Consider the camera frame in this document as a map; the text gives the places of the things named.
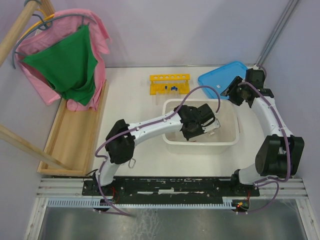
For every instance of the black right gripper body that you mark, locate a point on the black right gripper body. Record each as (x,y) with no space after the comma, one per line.
(236,96)

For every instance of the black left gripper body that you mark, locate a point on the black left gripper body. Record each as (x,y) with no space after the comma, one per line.
(196,131)

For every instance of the blue plastic bin lid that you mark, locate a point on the blue plastic bin lid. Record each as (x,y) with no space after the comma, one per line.
(221,77)

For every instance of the white plastic storage bin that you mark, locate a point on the white plastic storage bin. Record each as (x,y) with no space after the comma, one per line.
(225,136)

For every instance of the yellow test tube rack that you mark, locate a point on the yellow test tube rack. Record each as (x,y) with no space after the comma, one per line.
(159,81)

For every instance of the metal crucible tongs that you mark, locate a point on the metal crucible tongs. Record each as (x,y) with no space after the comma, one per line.
(132,163)

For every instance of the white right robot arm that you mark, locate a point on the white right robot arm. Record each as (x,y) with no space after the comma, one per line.
(279,156)

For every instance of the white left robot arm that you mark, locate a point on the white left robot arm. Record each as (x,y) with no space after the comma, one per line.
(122,139)

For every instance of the small green circuit board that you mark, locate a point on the small green circuit board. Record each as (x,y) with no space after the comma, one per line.
(243,205)

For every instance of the green shirt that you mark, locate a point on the green shirt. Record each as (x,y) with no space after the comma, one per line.
(68,66)

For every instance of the pink shirt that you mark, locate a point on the pink shirt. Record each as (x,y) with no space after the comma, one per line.
(62,28)

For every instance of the grey clothes hanger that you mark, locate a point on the grey clothes hanger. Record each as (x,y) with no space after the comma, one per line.
(45,25)

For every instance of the yellow clothes hanger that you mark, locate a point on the yellow clothes hanger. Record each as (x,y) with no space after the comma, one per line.
(46,17)

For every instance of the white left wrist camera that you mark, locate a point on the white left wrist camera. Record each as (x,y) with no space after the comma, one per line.
(211,126)

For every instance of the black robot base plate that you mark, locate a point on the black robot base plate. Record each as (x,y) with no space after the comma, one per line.
(176,190)

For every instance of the aluminium frame post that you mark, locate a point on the aluminium frame post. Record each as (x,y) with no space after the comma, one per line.
(280,26)

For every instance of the wooden clothes rack frame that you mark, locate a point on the wooden clothes rack frame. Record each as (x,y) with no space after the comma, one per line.
(71,144)

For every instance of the grey slotted cable duct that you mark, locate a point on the grey slotted cable duct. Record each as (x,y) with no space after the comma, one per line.
(97,203)

